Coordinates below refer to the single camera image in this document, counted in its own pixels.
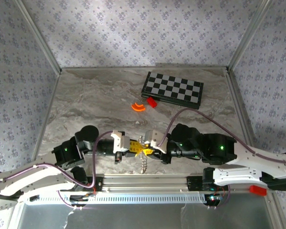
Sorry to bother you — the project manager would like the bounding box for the aluminium table side rail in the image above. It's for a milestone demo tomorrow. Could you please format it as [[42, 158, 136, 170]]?
[[225, 68, 286, 229], [8, 71, 61, 229]]

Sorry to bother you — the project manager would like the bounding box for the thin purple base cable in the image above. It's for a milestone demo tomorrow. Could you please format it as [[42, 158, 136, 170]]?
[[55, 189, 84, 211], [206, 185, 232, 210]]

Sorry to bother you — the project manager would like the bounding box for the black and grey chessboard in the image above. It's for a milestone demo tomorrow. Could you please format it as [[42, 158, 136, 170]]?
[[141, 71, 204, 110]]

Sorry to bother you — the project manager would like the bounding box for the red toy brick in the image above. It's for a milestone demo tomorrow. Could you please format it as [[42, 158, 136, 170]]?
[[146, 96, 158, 108]]

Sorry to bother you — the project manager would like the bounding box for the aluminium table back rail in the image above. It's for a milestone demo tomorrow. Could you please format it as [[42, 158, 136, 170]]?
[[61, 66, 229, 72]]

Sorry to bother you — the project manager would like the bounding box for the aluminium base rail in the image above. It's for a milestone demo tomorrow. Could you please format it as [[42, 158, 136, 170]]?
[[85, 174, 231, 193]]

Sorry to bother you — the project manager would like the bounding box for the shiny metal sheet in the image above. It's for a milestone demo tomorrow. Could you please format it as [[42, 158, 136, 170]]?
[[14, 202, 277, 229]]

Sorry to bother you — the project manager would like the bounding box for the small circuit board with lights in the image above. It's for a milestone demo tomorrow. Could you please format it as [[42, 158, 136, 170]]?
[[206, 194, 224, 202]]

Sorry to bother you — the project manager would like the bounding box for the small red block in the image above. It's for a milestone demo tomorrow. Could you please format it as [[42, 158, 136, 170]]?
[[249, 185, 267, 197]]

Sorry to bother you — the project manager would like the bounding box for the aluminium frame post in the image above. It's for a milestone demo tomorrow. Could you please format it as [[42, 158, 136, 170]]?
[[14, 0, 62, 74], [227, 0, 275, 72]]

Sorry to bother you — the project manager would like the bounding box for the white slotted cable duct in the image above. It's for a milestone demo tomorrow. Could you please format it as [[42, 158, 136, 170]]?
[[26, 192, 208, 205]]

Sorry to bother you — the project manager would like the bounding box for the orange curved plastic piece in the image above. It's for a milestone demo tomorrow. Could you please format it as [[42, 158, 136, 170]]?
[[131, 102, 146, 112]]

